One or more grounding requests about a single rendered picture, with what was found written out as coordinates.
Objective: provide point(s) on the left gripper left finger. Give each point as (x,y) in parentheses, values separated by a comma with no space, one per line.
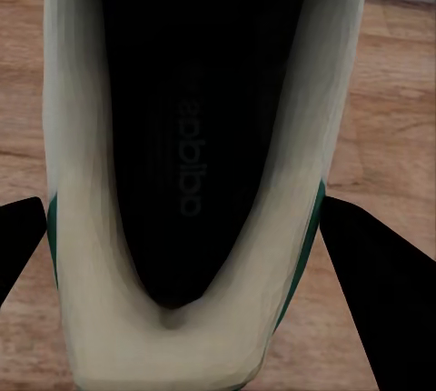
(22,226)

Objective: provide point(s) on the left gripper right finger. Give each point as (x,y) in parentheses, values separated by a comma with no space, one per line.
(390,287)

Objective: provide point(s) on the gym shoe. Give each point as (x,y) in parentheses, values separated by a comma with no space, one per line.
(188,145)

